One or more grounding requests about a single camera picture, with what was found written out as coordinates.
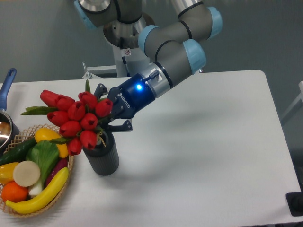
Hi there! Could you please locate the white frame at right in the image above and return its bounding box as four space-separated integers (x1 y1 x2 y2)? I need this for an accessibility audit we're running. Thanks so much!
280 81 303 127

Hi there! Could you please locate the yellow squash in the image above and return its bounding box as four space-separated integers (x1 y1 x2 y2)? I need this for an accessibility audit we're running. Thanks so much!
34 128 69 158

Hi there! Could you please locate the green bok choy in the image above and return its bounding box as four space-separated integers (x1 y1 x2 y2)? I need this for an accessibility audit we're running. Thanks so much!
26 140 59 198

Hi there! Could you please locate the orange fruit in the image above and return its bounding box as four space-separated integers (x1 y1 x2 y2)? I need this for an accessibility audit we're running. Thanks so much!
1 182 28 202

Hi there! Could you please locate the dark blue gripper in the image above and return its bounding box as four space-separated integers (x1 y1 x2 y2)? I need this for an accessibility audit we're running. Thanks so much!
94 74 155 132

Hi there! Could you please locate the black device at edge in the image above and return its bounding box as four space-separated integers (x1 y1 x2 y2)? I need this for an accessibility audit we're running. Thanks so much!
285 192 303 217

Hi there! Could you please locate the dark green cucumber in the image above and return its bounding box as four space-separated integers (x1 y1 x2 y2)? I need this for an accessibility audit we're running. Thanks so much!
0 138 36 165

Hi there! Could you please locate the dark grey ribbed vase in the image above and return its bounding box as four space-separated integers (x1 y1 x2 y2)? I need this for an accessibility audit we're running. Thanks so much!
83 131 119 176

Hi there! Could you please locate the yellow bell pepper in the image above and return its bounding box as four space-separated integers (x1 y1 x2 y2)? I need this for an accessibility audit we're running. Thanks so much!
0 162 19 185

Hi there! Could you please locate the purple sweet potato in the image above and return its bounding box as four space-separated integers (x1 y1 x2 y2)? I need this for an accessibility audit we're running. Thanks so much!
45 158 68 187

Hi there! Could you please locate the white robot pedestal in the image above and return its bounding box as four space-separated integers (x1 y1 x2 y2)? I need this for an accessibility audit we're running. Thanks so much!
81 12 157 79

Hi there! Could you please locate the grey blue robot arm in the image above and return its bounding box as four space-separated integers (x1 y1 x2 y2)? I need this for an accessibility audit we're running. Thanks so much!
74 0 223 132

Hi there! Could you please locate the red tulip bouquet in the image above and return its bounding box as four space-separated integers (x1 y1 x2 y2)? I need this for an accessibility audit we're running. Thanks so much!
21 82 113 156

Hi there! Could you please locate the long yellow banana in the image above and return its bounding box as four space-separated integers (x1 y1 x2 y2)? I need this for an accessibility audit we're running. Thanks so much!
5 167 69 215

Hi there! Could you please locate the woven wicker basket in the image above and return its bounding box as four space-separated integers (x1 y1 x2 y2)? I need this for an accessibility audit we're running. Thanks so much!
0 124 74 218

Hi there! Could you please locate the beige round slice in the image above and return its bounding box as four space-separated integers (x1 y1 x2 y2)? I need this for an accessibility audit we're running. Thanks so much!
13 161 41 187

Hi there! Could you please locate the blue handled saucepan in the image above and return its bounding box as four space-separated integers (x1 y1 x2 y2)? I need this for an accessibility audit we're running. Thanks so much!
0 68 19 156

